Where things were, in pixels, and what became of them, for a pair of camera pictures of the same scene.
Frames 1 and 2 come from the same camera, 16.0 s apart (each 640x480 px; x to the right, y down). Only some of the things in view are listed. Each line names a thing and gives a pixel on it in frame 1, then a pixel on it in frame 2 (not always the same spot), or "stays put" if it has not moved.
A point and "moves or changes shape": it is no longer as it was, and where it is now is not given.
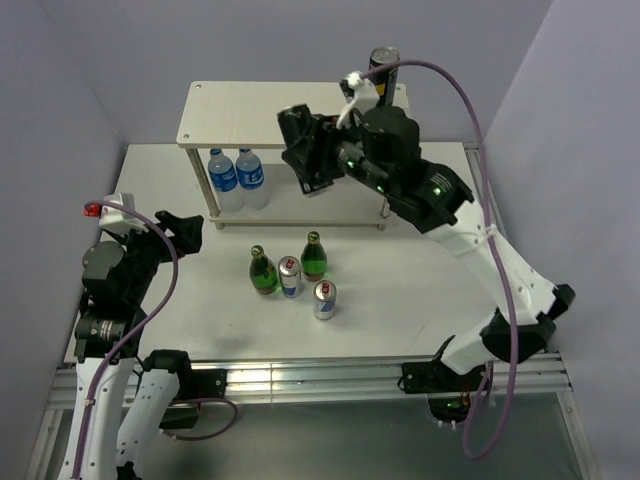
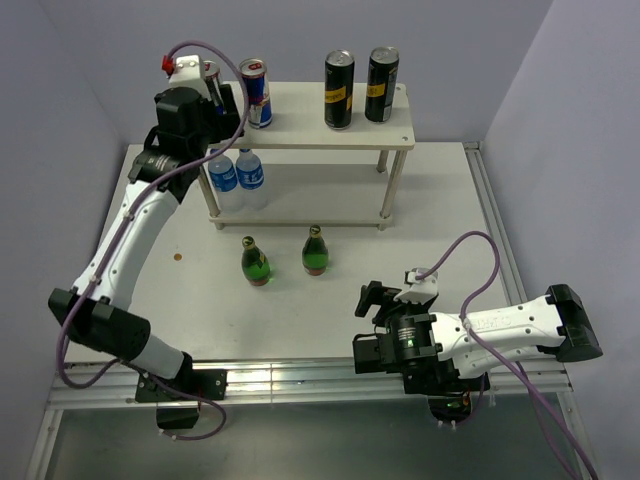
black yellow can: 312,162 → 339,89
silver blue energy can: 290,269 → 212,71
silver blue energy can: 324,299 → 260,111
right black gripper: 333,135 → 376,293
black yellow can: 386,83 stays put
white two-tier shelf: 245,115 stays put
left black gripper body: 147,250 → 216,126
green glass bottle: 263,272 moves or changes shape
